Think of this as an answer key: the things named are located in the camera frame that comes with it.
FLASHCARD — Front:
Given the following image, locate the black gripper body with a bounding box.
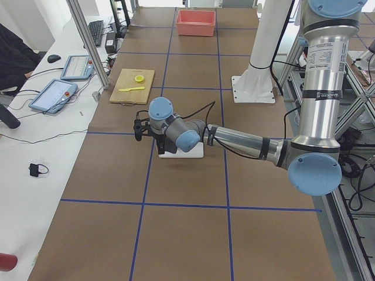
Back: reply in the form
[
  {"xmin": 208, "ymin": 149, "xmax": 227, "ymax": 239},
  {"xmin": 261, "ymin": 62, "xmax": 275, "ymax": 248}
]
[{"xmin": 154, "ymin": 134, "xmax": 170, "ymax": 151}]

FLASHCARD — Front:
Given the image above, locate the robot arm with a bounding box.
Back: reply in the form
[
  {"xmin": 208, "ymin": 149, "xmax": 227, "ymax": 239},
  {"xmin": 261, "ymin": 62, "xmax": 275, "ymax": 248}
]
[{"xmin": 143, "ymin": 1, "xmax": 364, "ymax": 196}]

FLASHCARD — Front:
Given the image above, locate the white rectangular tray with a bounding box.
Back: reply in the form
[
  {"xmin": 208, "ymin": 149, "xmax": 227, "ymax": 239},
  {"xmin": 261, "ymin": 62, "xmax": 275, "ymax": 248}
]
[{"xmin": 158, "ymin": 142, "xmax": 204, "ymax": 158}]

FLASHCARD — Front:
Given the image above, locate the yellow plastic knife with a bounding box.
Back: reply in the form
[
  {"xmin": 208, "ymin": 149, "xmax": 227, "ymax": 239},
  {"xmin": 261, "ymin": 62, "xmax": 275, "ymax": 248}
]
[{"xmin": 118, "ymin": 86, "xmax": 145, "ymax": 92}]

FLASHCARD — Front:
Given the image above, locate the wooden cutting board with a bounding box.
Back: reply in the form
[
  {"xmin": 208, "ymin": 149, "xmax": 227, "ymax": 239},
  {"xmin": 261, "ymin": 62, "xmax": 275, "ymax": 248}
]
[{"xmin": 110, "ymin": 68, "xmax": 155, "ymax": 105}]

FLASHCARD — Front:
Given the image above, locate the yellow lemon slice toy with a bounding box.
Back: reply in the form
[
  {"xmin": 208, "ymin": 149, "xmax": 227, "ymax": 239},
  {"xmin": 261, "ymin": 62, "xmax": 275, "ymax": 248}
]
[{"xmin": 134, "ymin": 75, "xmax": 145, "ymax": 83}]

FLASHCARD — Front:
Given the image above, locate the right teach pendant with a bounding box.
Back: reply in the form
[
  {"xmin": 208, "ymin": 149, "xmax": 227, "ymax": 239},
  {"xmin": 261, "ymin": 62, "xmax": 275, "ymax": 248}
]
[{"xmin": 60, "ymin": 55, "xmax": 94, "ymax": 81}]

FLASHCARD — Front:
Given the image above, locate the teach pendant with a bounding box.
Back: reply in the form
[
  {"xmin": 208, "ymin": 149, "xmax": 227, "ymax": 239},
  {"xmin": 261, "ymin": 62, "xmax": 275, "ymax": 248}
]
[
  {"xmin": 29, "ymin": 79, "xmax": 78, "ymax": 114},
  {"xmin": 60, "ymin": 55, "xmax": 94, "ymax": 81}
]

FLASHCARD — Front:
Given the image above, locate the left teach pendant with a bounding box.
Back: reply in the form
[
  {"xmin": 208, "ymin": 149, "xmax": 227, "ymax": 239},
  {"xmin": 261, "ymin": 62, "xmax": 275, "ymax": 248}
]
[{"xmin": 29, "ymin": 79, "xmax": 78, "ymax": 114}]

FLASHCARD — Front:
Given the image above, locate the pink plastic bin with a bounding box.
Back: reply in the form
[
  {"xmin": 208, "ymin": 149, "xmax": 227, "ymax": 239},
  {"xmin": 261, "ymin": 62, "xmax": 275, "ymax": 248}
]
[{"xmin": 176, "ymin": 9, "xmax": 216, "ymax": 37}]

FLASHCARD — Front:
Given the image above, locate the black keyboard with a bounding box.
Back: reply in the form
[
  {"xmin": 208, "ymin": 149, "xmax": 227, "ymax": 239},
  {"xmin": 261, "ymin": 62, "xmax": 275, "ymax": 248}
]
[{"xmin": 88, "ymin": 20, "xmax": 104, "ymax": 47}]

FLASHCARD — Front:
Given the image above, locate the black computer mouse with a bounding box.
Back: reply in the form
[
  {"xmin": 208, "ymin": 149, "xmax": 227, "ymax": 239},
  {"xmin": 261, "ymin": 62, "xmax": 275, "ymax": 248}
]
[{"xmin": 47, "ymin": 54, "xmax": 61, "ymax": 64}]

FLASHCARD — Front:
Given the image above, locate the red bottle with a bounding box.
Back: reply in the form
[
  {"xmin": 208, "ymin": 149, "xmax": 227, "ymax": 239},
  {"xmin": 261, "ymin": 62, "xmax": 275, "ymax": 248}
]
[{"xmin": 0, "ymin": 253, "xmax": 18, "ymax": 272}]

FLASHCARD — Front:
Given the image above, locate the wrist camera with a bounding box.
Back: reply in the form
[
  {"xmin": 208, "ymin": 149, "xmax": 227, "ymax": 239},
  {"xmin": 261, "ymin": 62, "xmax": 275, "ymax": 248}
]
[{"xmin": 133, "ymin": 118, "xmax": 149, "ymax": 142}]

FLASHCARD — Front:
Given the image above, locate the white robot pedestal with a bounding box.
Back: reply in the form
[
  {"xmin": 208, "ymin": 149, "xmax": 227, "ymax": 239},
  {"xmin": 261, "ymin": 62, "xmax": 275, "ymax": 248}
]
[{"xmin": 231, "ymin": 0, "xmax": 294, "ymax": 104}]

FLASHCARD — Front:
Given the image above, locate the aluminium frame post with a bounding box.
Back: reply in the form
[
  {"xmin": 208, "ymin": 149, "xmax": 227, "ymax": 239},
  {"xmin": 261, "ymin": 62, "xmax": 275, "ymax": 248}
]
[{"xmin": 66, "ymin": 0, "xmax": 109, "ymax": 90}]

